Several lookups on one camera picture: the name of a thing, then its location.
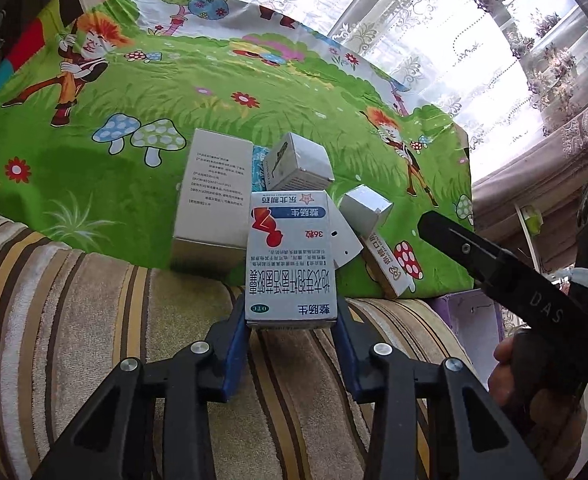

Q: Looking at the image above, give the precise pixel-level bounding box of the green plastic object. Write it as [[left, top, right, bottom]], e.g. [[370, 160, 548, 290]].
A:
[[516, 202, 545, 236]]

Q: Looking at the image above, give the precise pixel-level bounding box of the person's right hand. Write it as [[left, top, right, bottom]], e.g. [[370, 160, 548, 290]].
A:
[[488, 335, 588, 462]]

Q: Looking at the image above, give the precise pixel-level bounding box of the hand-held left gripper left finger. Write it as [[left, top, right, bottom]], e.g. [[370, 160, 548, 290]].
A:
[[41, 296, 249, 480]]

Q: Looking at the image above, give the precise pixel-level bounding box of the tall silver box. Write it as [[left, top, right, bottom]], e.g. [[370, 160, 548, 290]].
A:
[[170, 128, 255, 273]]

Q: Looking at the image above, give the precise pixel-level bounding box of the plain white box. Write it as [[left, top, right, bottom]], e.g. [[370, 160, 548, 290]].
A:
[[330, 212, 365, 271]]

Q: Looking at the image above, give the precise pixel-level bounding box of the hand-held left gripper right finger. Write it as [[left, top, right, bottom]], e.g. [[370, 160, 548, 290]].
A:
[[333, 296, 547, 480]]

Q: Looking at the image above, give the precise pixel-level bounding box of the white medicine box red print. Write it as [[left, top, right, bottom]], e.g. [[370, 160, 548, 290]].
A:
[[244, 190, 342, 332]]

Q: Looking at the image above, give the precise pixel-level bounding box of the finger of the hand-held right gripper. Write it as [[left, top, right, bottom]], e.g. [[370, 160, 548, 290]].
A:
[[418, 210, 575, 331]]

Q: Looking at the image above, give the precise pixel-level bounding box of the blue patterned packet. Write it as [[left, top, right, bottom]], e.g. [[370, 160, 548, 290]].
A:
[[250, 146, 275, 193]]

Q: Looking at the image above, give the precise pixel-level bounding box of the purple box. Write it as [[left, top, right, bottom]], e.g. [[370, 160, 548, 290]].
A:
[[431, 290, 505, 391]]

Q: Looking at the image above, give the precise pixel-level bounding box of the white box orange label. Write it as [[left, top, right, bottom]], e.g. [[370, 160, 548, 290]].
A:
[[361, 230, 420, 298]]

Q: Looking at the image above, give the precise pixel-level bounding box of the grey printed small box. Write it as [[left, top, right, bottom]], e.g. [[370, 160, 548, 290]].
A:
[[264, 132, 336, 192]]

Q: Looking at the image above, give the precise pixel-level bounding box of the white lace curtain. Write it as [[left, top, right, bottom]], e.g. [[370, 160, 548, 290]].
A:
[[124, 0, 588, 181]]

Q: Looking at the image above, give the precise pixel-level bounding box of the green cartoon printed cloth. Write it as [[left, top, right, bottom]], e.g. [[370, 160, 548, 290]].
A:
[[0, 0, 475, 301]]

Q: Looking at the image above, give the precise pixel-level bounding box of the striped towel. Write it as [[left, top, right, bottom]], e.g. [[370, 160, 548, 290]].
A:
[[0, 214, 490, 480]]

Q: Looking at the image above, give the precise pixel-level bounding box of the mauve patterned curtain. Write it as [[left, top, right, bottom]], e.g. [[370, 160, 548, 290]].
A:
[[471, 95, 588, 271]]

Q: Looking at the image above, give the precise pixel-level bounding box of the silver grey box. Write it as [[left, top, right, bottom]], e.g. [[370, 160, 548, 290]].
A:
[[338, 184, 394, 233]]

